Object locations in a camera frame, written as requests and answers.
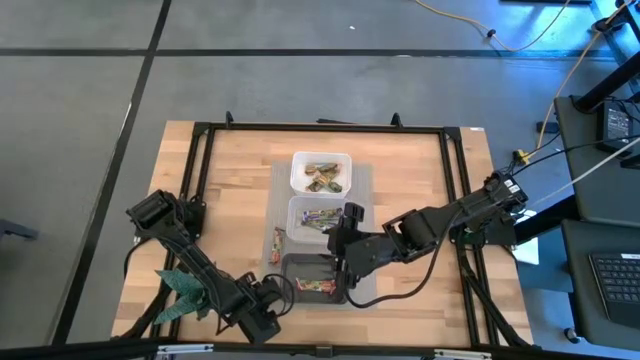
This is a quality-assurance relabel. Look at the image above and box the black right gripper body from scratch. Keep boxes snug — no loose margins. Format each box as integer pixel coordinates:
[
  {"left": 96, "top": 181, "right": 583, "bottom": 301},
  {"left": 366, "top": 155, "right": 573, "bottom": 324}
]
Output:
[{"left": 327, "top": 224, "right": 384, "bottom": 292}]

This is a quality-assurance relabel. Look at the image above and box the white cable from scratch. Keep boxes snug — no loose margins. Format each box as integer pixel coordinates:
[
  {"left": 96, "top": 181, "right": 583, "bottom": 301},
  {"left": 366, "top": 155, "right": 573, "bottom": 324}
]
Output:
[{"left": 529, "top": 149, "right": 640, "bottom": 207}]

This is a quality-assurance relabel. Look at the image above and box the dark grey plastic bin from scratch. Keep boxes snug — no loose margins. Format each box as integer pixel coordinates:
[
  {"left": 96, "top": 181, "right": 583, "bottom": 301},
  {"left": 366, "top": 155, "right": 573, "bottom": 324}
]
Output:
[{"left": 278, "top": 252, "right": 351, "bottom": 305}]

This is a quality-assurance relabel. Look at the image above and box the black power adapter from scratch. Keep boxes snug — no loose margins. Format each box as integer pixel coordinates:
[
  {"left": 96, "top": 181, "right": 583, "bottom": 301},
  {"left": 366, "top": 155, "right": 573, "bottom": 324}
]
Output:
[{"left": 596, "top": 101, "right": 635, "bottom": 155}]

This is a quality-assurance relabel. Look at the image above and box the dark grey desk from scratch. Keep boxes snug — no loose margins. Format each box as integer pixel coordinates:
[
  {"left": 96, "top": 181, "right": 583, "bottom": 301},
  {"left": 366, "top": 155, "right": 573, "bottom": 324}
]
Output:
[
  {"left": 559, "top": 218, "right": 640, "bottom": 351},
  {"left": 553, "top": 93, "right": 640, "bottom": 216}
]

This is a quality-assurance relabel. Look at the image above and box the black desk beam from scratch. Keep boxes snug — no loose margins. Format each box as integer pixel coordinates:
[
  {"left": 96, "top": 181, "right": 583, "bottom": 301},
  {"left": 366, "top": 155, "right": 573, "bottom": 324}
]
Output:
[
  {"left": 513, "top": 193, "right": 581, "bottom": 246},
  {"left": 571, "top": 63, "right": 640, "bottom": 114}
]

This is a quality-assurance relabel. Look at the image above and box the grey mesh mat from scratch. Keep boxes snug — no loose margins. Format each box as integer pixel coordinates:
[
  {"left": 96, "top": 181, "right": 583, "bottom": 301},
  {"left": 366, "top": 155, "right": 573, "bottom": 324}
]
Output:
[{"left": 258, "top": 162, "right": 379, "bottom": 311}]

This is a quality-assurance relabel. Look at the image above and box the black aluminium table frame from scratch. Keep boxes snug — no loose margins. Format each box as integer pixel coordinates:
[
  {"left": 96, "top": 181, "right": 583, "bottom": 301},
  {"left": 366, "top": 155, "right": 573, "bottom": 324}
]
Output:
[{"left": 117, "top": 110, "right": 536, "bottom": 350}]

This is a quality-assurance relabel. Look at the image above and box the clear plastic bin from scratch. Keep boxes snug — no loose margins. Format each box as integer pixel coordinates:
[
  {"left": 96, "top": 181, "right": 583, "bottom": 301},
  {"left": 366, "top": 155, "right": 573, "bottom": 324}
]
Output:
[
  {"left": 290, "top": 151, "right": 353, "bottom": 197},
  {"left": 285, "top": 194, "right": 351, "bottom": 246}
]

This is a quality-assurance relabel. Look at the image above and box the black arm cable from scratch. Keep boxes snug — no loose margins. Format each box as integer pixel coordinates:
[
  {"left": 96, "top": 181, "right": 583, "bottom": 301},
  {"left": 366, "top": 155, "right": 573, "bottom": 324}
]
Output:
[
  {"left": 344, "top": 209, "right": 464, "bottom": 309},
  {"left": 262, "top": 272, "right": 297, "bottom": 317}
]

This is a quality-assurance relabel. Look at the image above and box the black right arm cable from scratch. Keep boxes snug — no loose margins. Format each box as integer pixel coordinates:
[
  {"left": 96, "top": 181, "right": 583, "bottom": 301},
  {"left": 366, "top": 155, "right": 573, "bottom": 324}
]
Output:
[{"left": 344, "top": 209, "right": 464, "bottom": 309}]

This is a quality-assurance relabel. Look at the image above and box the beige floor cable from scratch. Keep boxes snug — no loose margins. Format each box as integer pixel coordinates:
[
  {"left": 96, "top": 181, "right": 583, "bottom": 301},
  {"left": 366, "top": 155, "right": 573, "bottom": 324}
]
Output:
[{"left": 537, "top": 0, "right": 634, "bottom": 151}]

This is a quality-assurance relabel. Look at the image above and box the green artificial plant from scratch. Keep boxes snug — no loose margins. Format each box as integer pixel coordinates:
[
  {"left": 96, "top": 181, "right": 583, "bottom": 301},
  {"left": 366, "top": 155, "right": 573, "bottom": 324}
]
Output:
[{"left": 153, "top": 268, "right": 214, "bottom": 326}]

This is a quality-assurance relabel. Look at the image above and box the black keyboard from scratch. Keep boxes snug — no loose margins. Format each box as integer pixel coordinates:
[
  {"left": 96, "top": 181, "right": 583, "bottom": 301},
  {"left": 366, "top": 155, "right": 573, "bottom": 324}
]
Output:
[{"left": 588, "top": 251, "right": 640, "bottom": 329}]

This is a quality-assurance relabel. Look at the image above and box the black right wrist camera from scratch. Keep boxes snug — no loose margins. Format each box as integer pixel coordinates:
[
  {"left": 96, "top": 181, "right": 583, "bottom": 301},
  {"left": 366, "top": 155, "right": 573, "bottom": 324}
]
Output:
[{"left": 342, "top": 201, "right": 367, "bottom": 227}]

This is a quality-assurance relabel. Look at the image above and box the black camera rail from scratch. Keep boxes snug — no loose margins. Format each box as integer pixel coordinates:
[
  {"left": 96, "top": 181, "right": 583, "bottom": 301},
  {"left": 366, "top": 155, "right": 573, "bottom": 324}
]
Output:
[{"left": 0, "top": 338, "right": 640, "bottom": 360}]

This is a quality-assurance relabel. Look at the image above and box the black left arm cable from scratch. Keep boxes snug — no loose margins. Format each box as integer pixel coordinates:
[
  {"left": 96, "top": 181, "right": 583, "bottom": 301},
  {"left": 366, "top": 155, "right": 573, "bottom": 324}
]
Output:
[{"left": 262, "top": 272, "right": 297, "bottom": 317}]

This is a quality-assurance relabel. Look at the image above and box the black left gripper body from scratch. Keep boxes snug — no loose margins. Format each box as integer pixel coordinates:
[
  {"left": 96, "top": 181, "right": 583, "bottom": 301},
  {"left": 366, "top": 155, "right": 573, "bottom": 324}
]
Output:
[{"left": 234, "top": 273, "right": 285, "bottom": 346}]

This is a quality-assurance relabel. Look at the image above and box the yellow floor cable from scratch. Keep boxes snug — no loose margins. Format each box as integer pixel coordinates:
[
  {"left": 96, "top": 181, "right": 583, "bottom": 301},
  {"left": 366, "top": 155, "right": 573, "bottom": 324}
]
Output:
[{"left": 413, "top": 0, "right": 574, "bottom": 53}]

